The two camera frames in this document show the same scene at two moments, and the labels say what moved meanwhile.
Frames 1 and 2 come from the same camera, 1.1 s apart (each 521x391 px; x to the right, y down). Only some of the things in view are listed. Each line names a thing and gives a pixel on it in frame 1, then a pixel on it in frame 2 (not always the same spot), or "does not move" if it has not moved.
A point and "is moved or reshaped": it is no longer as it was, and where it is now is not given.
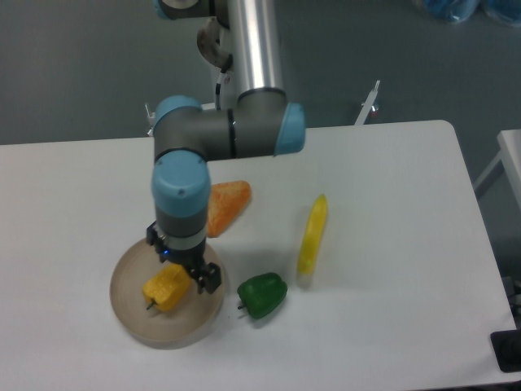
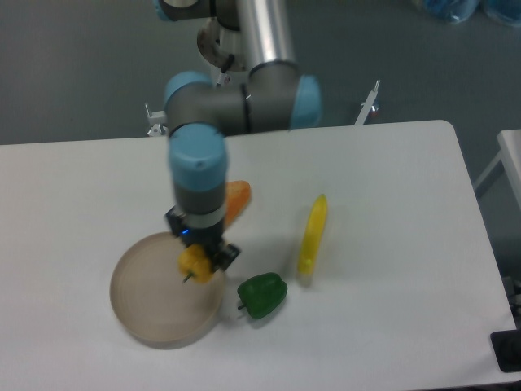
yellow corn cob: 313,236 does not move
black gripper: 194,258 -> 209,237
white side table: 510,145 does not move
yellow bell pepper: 168,288 is moved or reshaped
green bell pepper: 261,293 does not move
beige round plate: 142,322 does not move
